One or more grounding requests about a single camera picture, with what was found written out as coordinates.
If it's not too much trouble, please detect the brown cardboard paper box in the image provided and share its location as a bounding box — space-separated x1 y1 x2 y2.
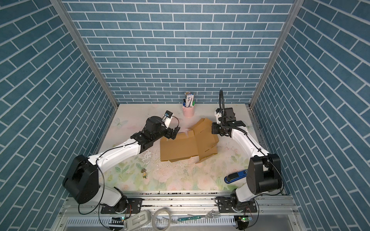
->
160 118 219 163

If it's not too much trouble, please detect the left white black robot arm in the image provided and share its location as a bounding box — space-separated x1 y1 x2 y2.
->
63 111 180 213

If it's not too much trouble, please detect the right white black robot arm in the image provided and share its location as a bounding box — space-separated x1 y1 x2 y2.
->
212 90 284 211

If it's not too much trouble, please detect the pink pen holder cup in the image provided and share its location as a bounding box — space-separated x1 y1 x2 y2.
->
182 106 195 117

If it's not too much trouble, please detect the floral table mat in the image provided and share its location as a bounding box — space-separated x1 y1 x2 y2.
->
99 104 249 192

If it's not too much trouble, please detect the blue black stapler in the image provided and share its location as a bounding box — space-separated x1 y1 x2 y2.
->
224 169 248 184

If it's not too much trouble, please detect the silver fork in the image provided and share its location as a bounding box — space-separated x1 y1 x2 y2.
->
188 210 221 219

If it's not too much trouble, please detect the white plastic device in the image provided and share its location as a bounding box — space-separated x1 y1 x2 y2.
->
124 210 151 231

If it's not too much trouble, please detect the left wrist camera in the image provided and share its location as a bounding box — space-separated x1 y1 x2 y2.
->
163 110 173 128

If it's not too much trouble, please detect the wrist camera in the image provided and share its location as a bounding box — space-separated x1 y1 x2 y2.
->
215 108 224 124
163 110 173 128

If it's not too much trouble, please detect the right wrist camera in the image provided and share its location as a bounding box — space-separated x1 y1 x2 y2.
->
215 108 224 124

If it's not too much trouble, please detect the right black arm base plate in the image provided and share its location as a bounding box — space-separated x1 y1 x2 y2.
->
214 196 258 213

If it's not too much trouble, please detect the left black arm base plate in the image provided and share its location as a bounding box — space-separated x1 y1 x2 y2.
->
100 198 143 215

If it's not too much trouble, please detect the aluminium frame rail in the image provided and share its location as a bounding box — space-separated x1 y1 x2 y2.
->
52 191 305 231

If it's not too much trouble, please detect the coiled grey cable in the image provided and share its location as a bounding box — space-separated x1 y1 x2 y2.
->
151 207 173 231

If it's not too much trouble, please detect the green handled tool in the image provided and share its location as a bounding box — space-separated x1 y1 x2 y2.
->
177 216 202 222

